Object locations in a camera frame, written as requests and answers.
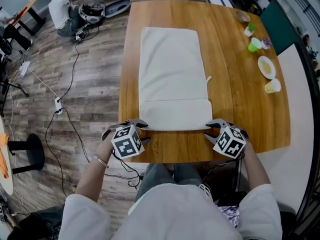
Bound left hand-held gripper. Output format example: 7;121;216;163
101;118;152;159

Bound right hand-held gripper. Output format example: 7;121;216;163
203;118;250;159

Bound white towel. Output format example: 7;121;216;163
138;26;214;132

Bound person's left forearm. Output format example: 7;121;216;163
74;156;112;200

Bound person's right forearm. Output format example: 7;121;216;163
241;156;272;193

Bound person's right hand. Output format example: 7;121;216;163
240;140;255;160

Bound person's left hand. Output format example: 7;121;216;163
96;139;116;163

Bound wooden table with white legs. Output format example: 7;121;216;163
118;0;292;164

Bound person's blue jeans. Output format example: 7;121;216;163
134;162;204;209

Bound pale yellow cup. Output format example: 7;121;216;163
264;77;282;95

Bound white plate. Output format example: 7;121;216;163
257;55;277;80

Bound white power strip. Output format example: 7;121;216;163
54;96;64;116

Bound person's white shirt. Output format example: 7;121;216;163
58;182;283;240

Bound green plastic cup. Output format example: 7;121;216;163
247;37;263;53

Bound small purple flower pot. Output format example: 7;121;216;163
260;37;273;51

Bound small potted green plant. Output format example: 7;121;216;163
244;22;258;38

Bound black metal railing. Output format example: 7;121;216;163
199;0;320;240

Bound round beige table black base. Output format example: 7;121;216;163
0;116;46;196

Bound black white floor device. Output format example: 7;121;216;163
74;29;89;44

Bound small wooden bowl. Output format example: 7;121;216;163
235;10;251;23

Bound green panel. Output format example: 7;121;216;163
259;0;300;58

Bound cluttered lower floor desk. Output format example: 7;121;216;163
294;26;320;80

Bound gray open equipment case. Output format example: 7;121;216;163
78;0;132;24

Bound flat white power adapter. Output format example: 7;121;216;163
19;60;32;77

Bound orange cloth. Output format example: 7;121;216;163
0;132;11;179

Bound black balcony railing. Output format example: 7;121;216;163
287;0;320;30

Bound round wooden table black base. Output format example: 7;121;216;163
11;0;47;36

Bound right hand-held gripper cable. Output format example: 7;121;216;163
201;153;245;185

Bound hand-held gripper cable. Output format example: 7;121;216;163
201;153;245;185
113;150;145;193

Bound left hand-held gripper cable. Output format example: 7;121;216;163
113;150;145;193

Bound thin metal bracelet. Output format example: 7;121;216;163
93;155;110;169

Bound black floor cable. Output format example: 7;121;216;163
62;107;91;164
58;25;101;103
44;113;69;198

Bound white floor cable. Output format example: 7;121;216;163
26;67;60;100

